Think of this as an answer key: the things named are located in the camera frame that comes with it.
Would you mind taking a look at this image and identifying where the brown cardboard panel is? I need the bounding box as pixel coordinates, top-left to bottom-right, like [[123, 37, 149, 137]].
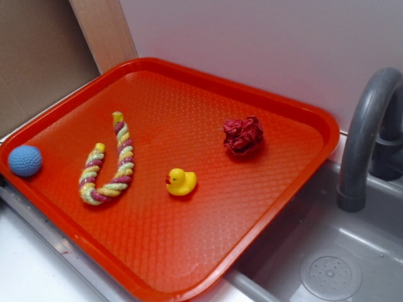
[[1, 1, 99, 137]]

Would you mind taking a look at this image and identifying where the grey plastic faucet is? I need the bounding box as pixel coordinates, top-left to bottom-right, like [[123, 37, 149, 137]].
[[337, 67, 402, 212]]

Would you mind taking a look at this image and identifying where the crumpled red paper ball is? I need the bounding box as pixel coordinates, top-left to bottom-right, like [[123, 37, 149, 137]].
[[223, 116, 264, 156]]

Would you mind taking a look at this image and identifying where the multicolour twisted rope toy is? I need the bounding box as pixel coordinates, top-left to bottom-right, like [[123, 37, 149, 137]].
[[79, 111, 135, 206]]

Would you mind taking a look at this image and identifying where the light wooden board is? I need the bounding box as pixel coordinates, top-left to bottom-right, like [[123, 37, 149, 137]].
[[69, 0, 138, 74]]

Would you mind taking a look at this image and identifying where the grey toy sink basin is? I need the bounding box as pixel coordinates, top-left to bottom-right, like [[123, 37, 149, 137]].
[[1, 161, 402, 301]]

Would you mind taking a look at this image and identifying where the blue dimpled ball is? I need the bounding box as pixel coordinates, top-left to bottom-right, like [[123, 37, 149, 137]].
[[8, 145, 42, 177]]

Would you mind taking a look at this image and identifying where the yellow rubber duck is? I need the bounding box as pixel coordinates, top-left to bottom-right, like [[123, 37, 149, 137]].
[[166, 168, 198, 196]]

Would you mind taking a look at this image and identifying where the orange plastic tray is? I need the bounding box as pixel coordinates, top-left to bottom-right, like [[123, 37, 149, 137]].
[[1, 59, 339, 301]]

